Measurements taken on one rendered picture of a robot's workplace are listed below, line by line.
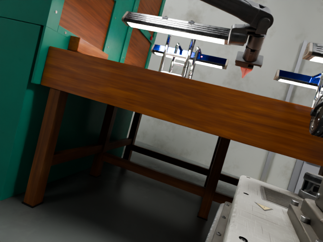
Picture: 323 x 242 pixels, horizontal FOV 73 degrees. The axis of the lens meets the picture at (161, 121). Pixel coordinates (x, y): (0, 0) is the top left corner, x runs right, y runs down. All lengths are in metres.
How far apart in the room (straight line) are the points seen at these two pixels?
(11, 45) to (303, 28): 3.03
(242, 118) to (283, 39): 2.50
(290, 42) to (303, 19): 0.30
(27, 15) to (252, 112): 1.06
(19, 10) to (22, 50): 0.19
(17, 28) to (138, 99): 0.67
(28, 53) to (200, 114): 0.82
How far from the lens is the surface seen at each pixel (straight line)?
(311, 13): 3.44
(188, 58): 1.39
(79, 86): 1.05
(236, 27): 0.89
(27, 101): 1.20
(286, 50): 3.25
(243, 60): 0.95
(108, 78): 0.98
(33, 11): 1.24
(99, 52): 1.41
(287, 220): 0.56
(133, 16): 1.37
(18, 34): 1.27
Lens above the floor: 0.63
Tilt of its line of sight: 4 degrees down
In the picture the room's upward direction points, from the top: 15 degrees clockwise
